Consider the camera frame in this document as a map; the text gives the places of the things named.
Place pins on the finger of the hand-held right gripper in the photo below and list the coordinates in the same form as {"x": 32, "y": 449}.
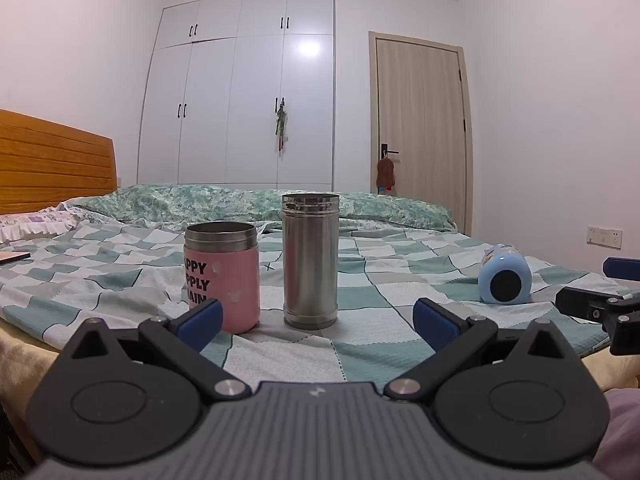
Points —
{"x": 587, "y": 304}
{"x": 622, "y": 268}

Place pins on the white wardrobe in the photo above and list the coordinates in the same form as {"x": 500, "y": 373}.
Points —
{"x": 235, "y": 85}

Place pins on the pink cloth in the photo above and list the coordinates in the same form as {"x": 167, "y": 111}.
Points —
{"x": 622, "y": 430}

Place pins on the green hanging ornament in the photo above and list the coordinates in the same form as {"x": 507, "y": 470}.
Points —
{"x": 281, "y": 122}

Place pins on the wooden headboard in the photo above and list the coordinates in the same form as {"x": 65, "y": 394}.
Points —
{"x": 50, "y": 165}

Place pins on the white wall socket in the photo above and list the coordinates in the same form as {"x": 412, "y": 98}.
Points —
{"x": 605, "y": 237}

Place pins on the green floral quilt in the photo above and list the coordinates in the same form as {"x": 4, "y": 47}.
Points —
{"x": 210, "y": 202}

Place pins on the beige fleece blanket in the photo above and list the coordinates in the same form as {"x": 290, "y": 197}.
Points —
{"x": 20, "y": 370}

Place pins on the light blue cup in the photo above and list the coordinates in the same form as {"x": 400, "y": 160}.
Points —
{"x": 505, "y": 280}

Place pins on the wooden door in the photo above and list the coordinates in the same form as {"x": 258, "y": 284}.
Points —
{"x": 422, "y": 125}

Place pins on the floral pillow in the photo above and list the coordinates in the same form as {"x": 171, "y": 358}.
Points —
{"x": 35, "y": 222}

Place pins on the pink steel cup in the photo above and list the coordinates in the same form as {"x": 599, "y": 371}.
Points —
{"x": 225, "y": 280}

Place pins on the tall stainless steel cup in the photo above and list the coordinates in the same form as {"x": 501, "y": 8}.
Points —
{"x": 310, "y": 260}

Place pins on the checkered bed sheet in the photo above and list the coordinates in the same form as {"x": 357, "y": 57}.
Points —
{"x": 380, "y": 290}

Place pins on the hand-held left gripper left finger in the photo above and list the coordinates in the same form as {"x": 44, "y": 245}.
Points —
{"x": 202, "y": 324}

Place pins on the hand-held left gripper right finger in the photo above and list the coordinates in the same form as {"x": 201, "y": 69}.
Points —
{"x": 434, "y": 325}

